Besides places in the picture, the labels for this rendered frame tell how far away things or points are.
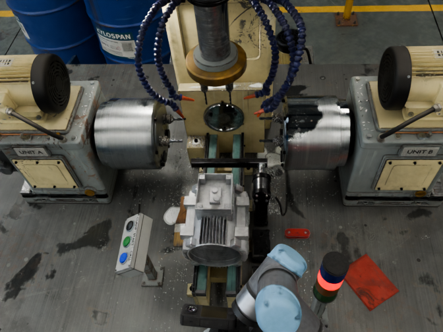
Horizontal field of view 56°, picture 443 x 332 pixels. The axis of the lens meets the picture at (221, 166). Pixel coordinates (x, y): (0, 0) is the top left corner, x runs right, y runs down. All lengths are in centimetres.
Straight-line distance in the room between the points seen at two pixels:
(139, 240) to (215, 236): 22
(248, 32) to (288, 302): 95
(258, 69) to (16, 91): 79
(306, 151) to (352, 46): 225
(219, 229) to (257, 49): 65
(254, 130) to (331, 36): 211
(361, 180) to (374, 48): 217
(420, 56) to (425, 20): 265
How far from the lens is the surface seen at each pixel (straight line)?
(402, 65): 125
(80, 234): 162
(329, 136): 133
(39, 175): 157
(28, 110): 143
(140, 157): 139
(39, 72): 134
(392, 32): 372
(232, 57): 122
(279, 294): 73
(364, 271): 147
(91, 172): 150
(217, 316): 90
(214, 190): 119
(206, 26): 114
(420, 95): 130
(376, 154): 136
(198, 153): 161
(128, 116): 139
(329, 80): 200
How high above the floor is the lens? 213
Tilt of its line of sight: 54 degrees down
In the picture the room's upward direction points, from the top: 7 degrees counter-clockwise
